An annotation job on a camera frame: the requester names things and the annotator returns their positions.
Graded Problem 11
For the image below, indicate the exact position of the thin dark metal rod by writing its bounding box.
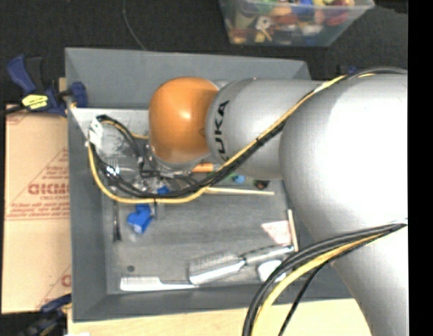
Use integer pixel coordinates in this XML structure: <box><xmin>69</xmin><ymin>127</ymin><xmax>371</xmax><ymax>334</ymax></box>
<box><xmin>112</xmin><ymin>200</ymin><xmax>122</xmax><ymax>243</ymax></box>

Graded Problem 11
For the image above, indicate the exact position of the long pale wooden stick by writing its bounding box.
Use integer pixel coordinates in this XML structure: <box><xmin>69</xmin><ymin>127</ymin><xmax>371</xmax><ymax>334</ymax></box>
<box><xmin>204</xmin><ymin>186</ymin><xmax>276</xmax><ymax>197</ymax></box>

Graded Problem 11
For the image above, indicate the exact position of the blue plastic toy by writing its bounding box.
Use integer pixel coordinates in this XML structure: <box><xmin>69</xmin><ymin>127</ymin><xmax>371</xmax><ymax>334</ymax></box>
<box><xmin>126</xmin><ymin>203</ymin><xmax>157</xmax><ymax>235</ymax></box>

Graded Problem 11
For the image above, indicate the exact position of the short pale wooden stick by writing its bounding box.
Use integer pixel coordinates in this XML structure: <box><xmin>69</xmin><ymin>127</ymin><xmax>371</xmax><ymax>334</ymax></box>
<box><xmin>287</xmin><ymin>209</ymin><xmax>300</xmax><ymax>253</ymax></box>

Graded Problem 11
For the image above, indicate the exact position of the white rounded plastic piece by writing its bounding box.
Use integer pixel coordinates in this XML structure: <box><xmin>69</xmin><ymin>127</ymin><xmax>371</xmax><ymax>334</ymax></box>
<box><xmin>257</xmin><ymin>259</ymin><xmax>288</xmax><ymax>283</ymax></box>

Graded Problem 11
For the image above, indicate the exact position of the grey metal bin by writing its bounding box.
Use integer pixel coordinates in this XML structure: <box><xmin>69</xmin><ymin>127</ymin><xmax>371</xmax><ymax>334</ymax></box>
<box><xmin>64</xmin><ymin>46</ymin><xmax>357</xmax><ymax>321</ymax></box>

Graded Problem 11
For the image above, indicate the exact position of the brown cardboard board red print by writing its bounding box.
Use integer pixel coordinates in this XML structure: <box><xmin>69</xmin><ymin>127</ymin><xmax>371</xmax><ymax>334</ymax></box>
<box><xmin>1</xmin><ymin>104</ymin><xmax>73</xmax><ymax>315</ymax></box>

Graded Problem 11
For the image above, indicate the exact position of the pink and white packet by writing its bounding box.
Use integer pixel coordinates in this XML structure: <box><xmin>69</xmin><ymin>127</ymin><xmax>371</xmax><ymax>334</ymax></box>
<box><xmin>260</xmin><ymin>220</ymin><xmax>293</xmax><ymax>246</ymax></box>

